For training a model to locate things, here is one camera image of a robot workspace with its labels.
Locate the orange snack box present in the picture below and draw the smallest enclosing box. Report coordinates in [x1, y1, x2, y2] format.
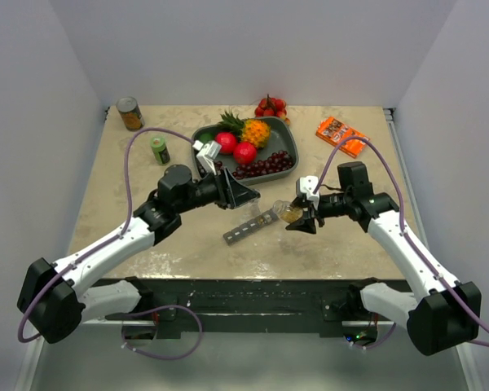
[315, 116, 369, 159]

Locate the green capped small bottle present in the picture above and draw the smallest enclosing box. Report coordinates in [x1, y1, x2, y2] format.
[150, 137, 170, 165]

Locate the green lime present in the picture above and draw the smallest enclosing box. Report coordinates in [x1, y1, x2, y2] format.
[198, 133, 214, 143]

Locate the orange toy pineapple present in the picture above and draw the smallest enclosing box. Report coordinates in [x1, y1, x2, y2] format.
[217, 111, 271, 149]

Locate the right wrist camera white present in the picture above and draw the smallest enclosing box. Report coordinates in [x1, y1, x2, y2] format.
[296, 175, 319, 208]

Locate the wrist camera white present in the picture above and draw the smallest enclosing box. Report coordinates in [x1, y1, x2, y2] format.
[192, 140, 222, 174]
[296, 175, 319, 208]

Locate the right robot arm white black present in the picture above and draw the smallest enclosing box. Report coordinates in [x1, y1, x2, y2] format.
[286, 162, 482, 356]

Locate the red pomegranate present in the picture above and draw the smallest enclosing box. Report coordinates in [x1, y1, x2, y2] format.
[233, 142, 258, 165]
[214, 132, 238, 155]

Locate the black base frame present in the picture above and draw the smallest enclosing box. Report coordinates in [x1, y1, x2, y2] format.
[135, 279, 373, 339]

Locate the tin can fruit label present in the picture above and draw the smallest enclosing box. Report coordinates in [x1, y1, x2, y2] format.
[116, 97, 145, 131]

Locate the red pomegranate right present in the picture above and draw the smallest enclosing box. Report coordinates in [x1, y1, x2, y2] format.
[233, 142, 258, 165]

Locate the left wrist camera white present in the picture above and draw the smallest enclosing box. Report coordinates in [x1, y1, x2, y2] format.
[192, 140, 222, 174]

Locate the aluminium rail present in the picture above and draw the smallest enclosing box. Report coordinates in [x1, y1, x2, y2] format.
[13, 338, 44, 391]

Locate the dark red grape bunch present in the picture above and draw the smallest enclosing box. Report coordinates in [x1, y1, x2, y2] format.
[214, 151, 296, 180]

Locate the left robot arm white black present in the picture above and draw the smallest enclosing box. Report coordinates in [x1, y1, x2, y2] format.
[17, 165, 260, 344]

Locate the grey fruit tray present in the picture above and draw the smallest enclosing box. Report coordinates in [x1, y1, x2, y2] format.
[192, 116, 299, 186]

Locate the clear pill bottle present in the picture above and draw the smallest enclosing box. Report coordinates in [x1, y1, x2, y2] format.
[271, 200, 303, 224]

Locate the grey weekly pill organizer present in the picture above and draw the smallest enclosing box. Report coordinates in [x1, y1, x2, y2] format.
[222, 209, 280, 246]

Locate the red pomegranate left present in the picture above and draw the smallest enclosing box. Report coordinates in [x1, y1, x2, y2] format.
[214, 132, 238, 155]

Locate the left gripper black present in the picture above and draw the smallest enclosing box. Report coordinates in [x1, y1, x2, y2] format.
[176, 165, 260, 214]

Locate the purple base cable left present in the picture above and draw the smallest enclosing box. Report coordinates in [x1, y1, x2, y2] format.
[121, 304, 204, 361]

